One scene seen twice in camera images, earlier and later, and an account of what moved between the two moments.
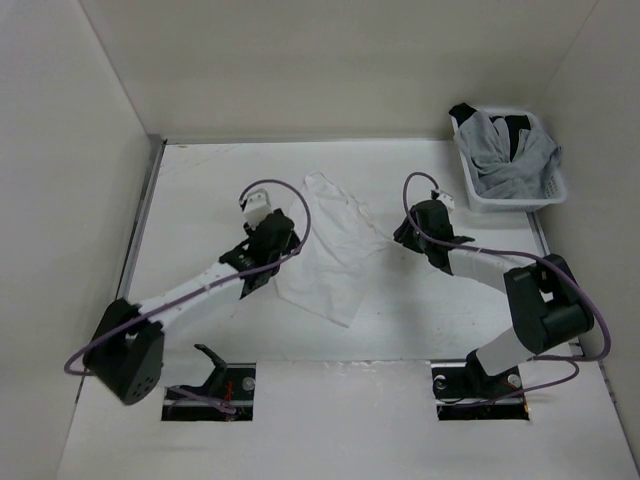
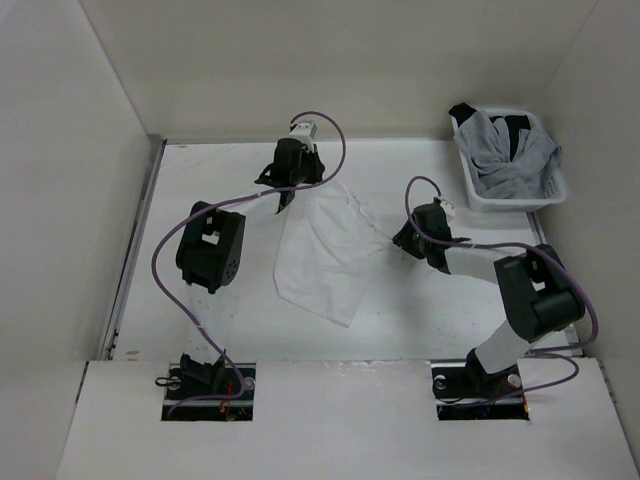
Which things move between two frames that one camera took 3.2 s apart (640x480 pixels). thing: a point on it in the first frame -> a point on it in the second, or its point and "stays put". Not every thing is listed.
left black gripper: (291, 245) -> (317, 166)
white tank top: (331, 273) stays put
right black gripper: (403, 235) stays put
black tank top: (515, 123) stays put
